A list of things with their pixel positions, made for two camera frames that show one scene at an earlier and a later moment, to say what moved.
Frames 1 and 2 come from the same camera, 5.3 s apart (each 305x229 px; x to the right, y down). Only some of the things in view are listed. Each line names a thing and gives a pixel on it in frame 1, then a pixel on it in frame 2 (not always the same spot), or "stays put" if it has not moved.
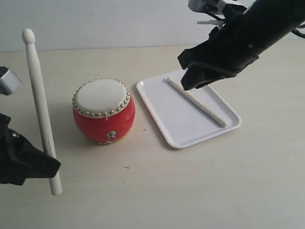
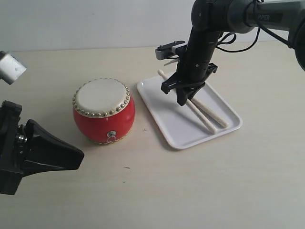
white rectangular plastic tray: (183, 121) stays put
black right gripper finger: (198, 73) → (184, 93)
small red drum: (104, 110) stays put
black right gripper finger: (212, 52) → (173, 82)
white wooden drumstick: (46, 130) → (193, 106)
